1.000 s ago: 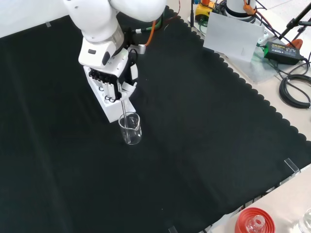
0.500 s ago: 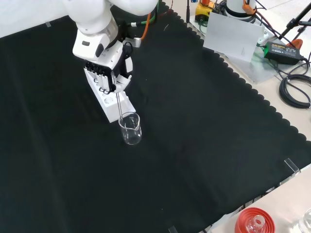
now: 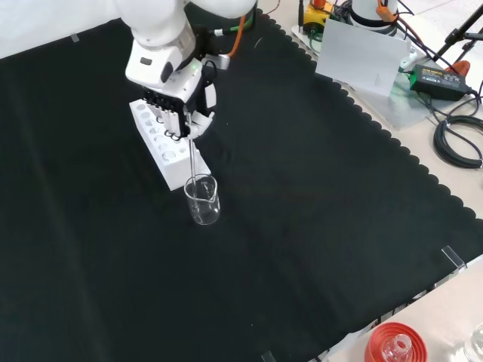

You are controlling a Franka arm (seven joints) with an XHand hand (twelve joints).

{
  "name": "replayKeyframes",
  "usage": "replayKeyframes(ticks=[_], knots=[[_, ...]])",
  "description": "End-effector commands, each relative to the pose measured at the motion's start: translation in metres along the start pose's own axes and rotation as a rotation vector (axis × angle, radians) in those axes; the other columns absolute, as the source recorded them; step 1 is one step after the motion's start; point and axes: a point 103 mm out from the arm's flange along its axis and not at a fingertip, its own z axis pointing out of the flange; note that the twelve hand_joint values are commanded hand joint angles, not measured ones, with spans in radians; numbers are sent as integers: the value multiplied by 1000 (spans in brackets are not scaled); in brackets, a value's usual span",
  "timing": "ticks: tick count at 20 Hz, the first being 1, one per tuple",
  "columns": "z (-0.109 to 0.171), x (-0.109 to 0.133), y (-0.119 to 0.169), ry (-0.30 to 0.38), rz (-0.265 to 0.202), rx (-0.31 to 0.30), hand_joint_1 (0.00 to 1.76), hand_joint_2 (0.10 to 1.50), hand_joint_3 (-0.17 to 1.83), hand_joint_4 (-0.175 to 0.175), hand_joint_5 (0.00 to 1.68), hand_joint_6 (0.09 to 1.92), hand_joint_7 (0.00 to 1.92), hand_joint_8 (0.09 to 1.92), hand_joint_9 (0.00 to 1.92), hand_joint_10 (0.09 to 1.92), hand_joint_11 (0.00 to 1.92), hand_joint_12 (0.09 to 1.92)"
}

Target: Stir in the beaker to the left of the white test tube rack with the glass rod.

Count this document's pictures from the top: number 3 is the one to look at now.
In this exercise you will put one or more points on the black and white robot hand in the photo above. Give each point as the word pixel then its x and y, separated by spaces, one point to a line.
pixel 181 90

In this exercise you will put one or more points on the clear glass rod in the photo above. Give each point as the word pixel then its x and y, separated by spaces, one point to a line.
pixel 192 162

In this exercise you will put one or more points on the white test tube rack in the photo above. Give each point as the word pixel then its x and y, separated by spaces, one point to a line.
pixel 175 169

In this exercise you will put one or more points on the clear glass beaker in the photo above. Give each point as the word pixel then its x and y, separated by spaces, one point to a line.
pixel 205 215

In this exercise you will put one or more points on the clear cloth clip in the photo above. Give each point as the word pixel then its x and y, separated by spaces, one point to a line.
pixel 453 257
pixel 268 356
pixel 74 38

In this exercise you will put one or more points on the yellow stop button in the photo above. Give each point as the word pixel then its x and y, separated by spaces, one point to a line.
pixel 317 17

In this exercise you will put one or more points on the black bench cloth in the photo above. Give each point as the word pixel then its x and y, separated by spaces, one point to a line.
pixel 302 188

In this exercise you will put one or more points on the black power adapter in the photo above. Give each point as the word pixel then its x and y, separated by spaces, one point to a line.
pixel 437 81

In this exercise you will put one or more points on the orange clamp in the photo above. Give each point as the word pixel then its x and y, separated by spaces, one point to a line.
pixel 462 68

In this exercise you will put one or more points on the black tripod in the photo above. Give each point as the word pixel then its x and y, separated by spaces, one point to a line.
pixel 458 32

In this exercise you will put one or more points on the red ribbed funnel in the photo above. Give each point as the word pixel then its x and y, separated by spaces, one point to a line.
pixel 377 339

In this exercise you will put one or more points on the small clear glass flask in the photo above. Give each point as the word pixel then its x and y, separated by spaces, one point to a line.
pixel 396 348

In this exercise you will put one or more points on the clear round glassware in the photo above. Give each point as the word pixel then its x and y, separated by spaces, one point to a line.
pixel 476 345

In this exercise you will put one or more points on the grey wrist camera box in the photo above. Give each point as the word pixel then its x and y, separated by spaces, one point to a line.
pixel 222 61

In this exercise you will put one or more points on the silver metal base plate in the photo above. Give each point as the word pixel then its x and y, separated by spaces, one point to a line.
pixel 409 109

